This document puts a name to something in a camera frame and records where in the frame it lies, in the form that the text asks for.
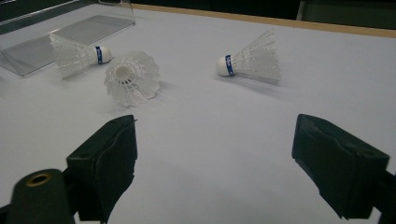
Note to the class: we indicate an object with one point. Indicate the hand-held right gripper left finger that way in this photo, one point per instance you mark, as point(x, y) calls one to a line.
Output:
point(106, 161)

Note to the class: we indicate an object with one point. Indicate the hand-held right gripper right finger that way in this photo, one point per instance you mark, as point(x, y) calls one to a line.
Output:
point(339, 168)

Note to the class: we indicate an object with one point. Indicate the white shuttlecock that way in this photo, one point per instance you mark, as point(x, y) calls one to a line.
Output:
point(258, 60)
point(134, 79)
point(74, 57)

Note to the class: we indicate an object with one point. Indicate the clear plastic tray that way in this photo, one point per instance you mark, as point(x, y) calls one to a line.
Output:
point(87, 29)

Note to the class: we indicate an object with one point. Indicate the wooden table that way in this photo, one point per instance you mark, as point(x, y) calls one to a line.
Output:
point(280, 21)

